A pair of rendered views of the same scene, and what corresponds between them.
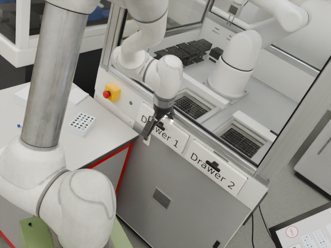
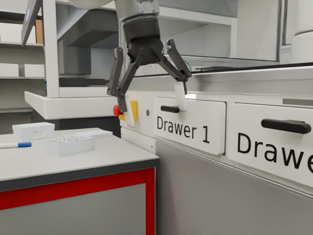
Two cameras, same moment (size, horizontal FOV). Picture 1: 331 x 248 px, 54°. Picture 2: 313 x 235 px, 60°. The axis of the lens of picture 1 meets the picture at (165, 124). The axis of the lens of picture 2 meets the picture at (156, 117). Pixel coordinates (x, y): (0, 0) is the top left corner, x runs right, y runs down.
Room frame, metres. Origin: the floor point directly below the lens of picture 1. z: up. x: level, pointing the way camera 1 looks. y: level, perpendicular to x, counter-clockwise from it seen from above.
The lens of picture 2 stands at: (0.67, -0.33, 0.96)
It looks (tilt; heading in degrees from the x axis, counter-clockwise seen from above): 7 degrees down; 36
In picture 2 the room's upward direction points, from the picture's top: straight up
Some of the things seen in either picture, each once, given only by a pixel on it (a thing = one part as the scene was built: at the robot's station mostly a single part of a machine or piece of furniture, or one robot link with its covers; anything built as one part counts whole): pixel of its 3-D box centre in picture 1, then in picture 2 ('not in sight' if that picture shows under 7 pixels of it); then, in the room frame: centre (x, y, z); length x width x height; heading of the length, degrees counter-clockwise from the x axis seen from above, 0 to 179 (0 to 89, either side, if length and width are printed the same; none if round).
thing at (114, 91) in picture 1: (111, 92); (126, 110); (1.38, 0.32, 0.88); 0.07 x 0.05 x 0.07; 64
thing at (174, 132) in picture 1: (161, 127); (182, 120); (1.25, 0.01, 0.87); 0.29 x 0.02 x 0.11; 64
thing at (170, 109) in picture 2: (159, 124); (173, 108); (1.23, 0.02, 0.91); 0.07 x 0.04 x 0.01; 64
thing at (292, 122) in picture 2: (214, 165); (289, 125); (1.09, -0.26, 0.91); 0.07 x 0.04 x 0.01; 64
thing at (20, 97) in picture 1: (30, 96); (34, 131); (1.23, 0.67, 0.79); 0.13 x 0.09 x 0.05; 172
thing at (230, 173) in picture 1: (214, 167); (299, 145); (1.12, -0.27, 0.87); 0.29 x 0.02 x 0.11; 64
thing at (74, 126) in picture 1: (82, 124); (70, 144); (1.18, 0.37, 0.78); 0.12 x 0.08 x 0.04; 176
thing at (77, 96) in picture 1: (75, 96); (92, 134); (1.38, 0.50, 0.77); 0.13 x 0.09 x 0.02; 170
